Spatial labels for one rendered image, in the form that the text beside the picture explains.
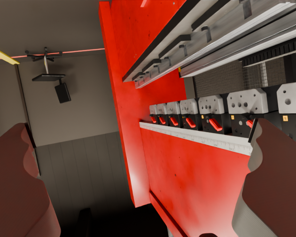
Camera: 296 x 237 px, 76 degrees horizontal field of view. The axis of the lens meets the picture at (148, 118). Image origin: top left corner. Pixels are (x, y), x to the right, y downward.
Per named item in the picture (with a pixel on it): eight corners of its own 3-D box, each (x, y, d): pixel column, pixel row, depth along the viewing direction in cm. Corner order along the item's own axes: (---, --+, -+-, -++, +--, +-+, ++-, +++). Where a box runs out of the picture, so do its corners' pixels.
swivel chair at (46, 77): (29, 58, 338) (39, 106, 344) (21, 47, 287) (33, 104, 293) (62, 56, 359) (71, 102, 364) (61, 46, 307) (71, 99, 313)
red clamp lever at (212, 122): (216, 132, 75) (203, 116, 81) (224, 130, 76) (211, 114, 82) (217, 129, 73) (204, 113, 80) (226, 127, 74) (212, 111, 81)
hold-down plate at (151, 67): (152, 59, 126) (153, 63, 126) (160, 58, 128) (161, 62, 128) (141, 69, 155) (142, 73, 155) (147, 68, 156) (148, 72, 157)
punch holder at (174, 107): (175, 101, 114) (179, 128, 115) (187, 99, 117) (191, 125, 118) (166, 102, 129) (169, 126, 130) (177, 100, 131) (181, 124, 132)
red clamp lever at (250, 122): (259, 138, 55) (237, 116, 62) (270, 135, 57) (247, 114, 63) (262, 134, 54) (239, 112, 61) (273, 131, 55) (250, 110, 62)
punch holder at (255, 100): (260, 87, 57) (266, 141, 58) (281, 84, 59) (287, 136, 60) (226, 93, 71) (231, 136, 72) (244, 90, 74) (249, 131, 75)
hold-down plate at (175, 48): (180, 34, 88) (181, 41, 88) (190, 34, 89) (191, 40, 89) (158, 54, 116) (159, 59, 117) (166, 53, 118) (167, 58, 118)
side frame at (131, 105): (98, 1, 201) (135, 208, 217) (172, 0, 225) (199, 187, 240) (97, 13, 225) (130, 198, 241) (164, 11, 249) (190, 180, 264)
